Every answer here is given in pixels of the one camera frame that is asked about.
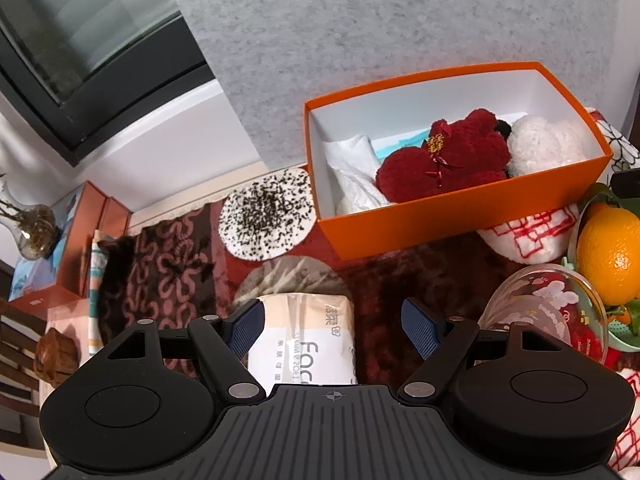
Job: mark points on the red plush towel toy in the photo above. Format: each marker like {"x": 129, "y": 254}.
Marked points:
{"x": 455, "y": 155}

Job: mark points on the orange storage box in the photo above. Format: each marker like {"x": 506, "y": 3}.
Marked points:
{"x": 392, "y": 109}

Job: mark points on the striped teal towel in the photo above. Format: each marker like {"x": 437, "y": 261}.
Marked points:
{"x": 97, "y": 266}

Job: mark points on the green fruit bowl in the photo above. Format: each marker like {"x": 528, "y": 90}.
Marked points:
{"x": 623, "y": 321}

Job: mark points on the white plush towel toy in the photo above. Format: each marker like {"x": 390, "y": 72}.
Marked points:
{"x": 536, "y": 145}

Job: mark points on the white speckled round cushion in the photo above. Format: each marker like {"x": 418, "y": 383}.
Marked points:
{"x": 269, "y": 216}

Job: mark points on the glass bowl with flowers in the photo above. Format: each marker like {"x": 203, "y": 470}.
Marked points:
{"x": 556, "y": 300}

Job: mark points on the white facial tissue pack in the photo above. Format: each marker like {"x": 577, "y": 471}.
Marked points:
{"x": 308, "y": 339}

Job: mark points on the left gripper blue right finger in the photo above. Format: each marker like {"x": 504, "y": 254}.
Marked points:
{"x": 420, "y": 328}

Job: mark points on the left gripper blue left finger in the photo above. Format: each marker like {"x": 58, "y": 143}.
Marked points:
{"x": 243, "y": 327}

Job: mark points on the white crumpled cloth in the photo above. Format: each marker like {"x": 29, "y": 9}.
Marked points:
{"x": 354, "y": 166}

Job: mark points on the glass vase with plant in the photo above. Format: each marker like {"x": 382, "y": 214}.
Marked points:
{"x": 33, "y": 227}

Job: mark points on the large orange fruit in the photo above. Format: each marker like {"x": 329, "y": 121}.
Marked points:
{"x": 608, "y": 255}

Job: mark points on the orange gift box stack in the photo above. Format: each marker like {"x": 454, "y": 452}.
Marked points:
{"x": 63, "y": 277}

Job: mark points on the patterned red table cloth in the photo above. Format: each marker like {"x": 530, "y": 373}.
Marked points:
{"x": 179, "y": 269}

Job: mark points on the dark framed window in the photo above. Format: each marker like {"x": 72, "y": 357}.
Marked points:
{"x": 79, "y": 71}

